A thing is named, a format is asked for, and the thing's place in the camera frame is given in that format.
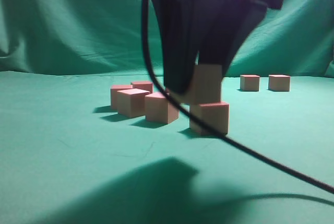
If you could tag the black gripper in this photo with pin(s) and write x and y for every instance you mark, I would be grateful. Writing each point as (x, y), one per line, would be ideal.
(183, 25)

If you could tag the pink cube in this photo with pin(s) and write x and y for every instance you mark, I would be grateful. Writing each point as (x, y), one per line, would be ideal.
(205, 85)

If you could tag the pink cube column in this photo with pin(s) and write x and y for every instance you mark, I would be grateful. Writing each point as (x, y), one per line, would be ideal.
(131, 102)
(216, 115)
(249, 82)
(113, 93)
(279, 83)
(159, 110)
(143, 85)

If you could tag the green cloth backdrop and cover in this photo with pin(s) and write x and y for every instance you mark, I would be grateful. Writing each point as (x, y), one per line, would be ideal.
(67, 157)

